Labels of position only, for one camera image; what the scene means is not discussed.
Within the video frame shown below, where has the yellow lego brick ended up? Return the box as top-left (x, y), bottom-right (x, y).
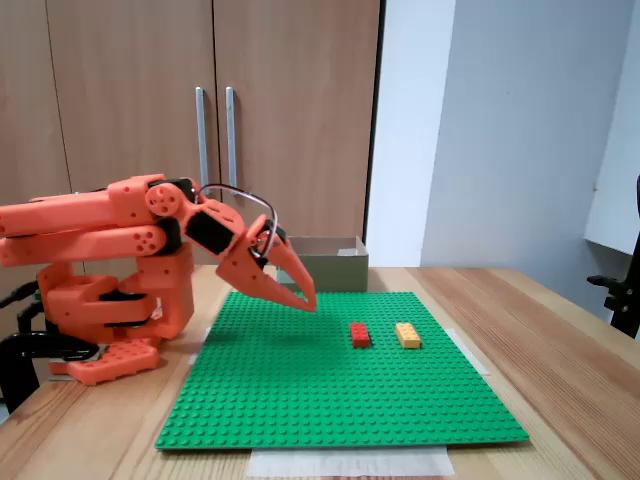
top-left (394, 321), bottom-right (423, 351)

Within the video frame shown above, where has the green lego baseplate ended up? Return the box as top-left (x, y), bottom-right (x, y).
top-left (154, 290), bottom-right (531, 453)

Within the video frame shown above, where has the white board panel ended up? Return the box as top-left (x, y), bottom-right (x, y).
top-left (583, 0), bottom-right (640, 259)

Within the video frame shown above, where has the open cardboard box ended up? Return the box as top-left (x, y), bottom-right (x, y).
top-left (273, 235), bottom-right (371, 294)

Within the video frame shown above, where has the black chair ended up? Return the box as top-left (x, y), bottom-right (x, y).
top-left (586, 174), bottom-right (640, 342)

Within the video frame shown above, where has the silver cabinet door handle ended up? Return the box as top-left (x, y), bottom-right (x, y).
top-left (195, 85), bottom-right (212, 190)
top-left (225, 85), bottom-right (240, 190)

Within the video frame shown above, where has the brown wooden cabinet door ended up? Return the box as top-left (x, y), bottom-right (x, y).
top-left (212, 0), bottom-right (387, 267)
top-left (0, 0), bottom-right (84, 301)
top-left (45, 0), bottom-right (225, 267)

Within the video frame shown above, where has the masking tape strip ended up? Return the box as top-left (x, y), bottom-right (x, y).
top-left (448, 326), bottom-right (492, 378)
top-left (186, 326), bottom-right (214, 367)
top-left (247, 445), bottom-right (457, 479)

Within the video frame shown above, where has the black cable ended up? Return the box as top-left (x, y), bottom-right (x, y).
top-left (15, 299), bottom-right (49, 334)
top-left (0, 280), bottom-right (42, 309)

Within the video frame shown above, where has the black table clamp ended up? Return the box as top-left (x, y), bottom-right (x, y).
top-left (0, 329), bottom-right (101, 414)

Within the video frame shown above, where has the gripper servo cable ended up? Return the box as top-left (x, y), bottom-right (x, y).
top-left (193, 183), bottom-right (280, 260)

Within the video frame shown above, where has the red lego brick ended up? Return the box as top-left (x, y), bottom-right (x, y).
top-left (349, 321), bottom-right (374, 350)

